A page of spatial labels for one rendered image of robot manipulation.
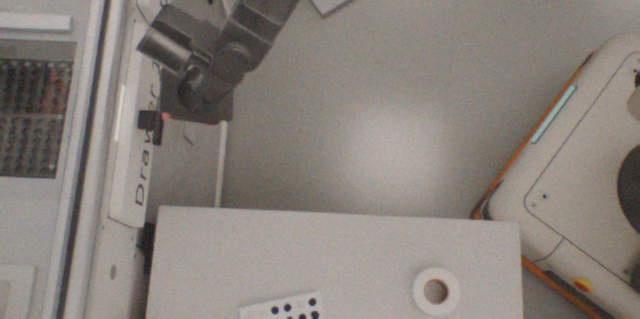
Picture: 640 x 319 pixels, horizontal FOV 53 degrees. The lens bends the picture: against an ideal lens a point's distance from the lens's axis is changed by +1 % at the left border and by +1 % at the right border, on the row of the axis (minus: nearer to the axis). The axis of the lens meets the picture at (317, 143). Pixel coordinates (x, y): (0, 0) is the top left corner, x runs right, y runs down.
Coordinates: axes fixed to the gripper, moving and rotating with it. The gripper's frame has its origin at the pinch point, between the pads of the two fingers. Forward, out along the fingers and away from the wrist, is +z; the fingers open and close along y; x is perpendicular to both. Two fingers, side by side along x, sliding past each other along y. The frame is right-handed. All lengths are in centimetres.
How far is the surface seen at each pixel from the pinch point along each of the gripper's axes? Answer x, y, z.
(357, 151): -17, -68, 63
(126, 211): 15.3, 6.5, 0.4
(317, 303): 27.6, -21.8, -2.2
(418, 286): 25.1, -35.0, -9.5
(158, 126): 3.2, 3.5, -1.9
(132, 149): 6.7, 6.6, -0.6
